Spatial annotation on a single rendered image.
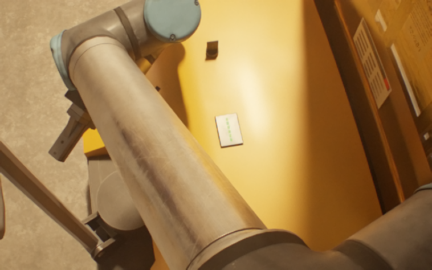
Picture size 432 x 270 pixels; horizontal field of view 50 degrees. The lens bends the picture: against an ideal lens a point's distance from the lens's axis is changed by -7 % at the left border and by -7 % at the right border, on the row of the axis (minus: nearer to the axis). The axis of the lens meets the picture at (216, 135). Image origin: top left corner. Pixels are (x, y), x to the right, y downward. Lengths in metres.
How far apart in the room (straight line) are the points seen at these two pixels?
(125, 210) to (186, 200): 0.91
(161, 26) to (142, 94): 0.21
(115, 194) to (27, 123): 0.76
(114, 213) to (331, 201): 0.64
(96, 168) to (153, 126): 1.04
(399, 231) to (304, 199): 0.52
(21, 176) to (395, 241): 0.60
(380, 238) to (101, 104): 0.35
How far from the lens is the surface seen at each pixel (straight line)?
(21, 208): 1.86
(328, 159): 0.87
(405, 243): 0.32
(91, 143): 1.50
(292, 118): 0.89
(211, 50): 0.94
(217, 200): 0.39
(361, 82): 1.02
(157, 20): 0.73
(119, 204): 1.31
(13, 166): 0.75
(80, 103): 0.83
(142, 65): 0.86
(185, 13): 0.74
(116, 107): 0.53
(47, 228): 1.81
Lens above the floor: 1.68
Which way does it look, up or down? 66 degrees down
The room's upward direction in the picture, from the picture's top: 4 degrees clockwise
